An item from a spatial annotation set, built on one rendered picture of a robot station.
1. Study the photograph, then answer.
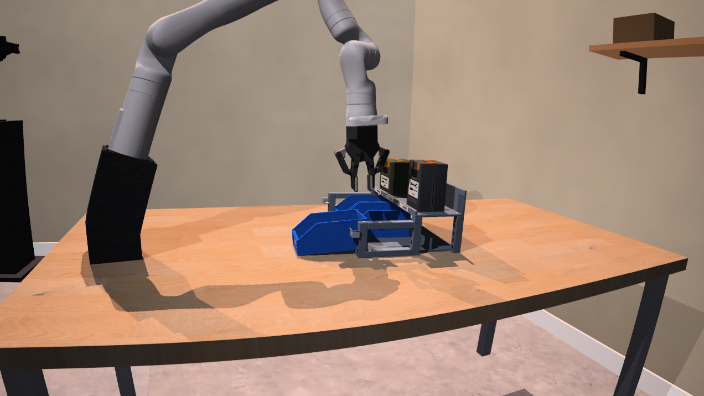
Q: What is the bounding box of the blue bin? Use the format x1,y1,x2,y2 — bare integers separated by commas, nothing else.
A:
351,202,411,238
334,195,391,211
292,209,367,256

